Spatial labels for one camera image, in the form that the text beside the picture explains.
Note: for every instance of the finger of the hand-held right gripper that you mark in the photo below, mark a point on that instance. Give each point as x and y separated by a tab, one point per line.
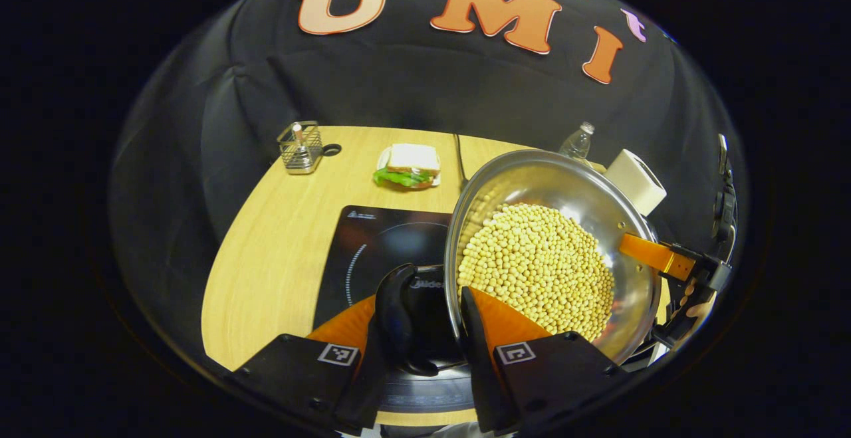
675	335
655	255

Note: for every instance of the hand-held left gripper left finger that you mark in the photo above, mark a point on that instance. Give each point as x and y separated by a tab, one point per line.
362	398

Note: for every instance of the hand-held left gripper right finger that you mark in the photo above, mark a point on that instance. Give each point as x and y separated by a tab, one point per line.
482	385

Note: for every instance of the pile of yellow soybeans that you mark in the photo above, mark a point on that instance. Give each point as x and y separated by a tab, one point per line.
538	265

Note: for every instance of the black induction cooktop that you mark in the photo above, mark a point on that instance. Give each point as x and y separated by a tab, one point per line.
372	238

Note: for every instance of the white toaster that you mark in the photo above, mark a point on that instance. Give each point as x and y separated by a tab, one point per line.
637	182

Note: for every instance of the clear plastic water bottle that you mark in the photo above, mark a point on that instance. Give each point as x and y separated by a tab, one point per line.
577	142

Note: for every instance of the sandwich with lettuce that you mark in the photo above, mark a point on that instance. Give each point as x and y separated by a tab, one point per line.
412	162

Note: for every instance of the black table grommet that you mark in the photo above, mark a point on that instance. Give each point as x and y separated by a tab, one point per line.
332	149

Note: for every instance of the black backdrop cloth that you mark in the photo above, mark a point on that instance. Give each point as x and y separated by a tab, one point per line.
399	86

